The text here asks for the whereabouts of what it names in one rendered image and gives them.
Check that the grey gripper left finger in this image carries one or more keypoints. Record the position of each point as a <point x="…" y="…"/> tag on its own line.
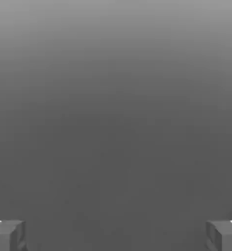
<point x="5" y="236"/>

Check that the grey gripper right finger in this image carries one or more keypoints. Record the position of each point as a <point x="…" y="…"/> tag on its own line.
<point x="225" y="237"/>

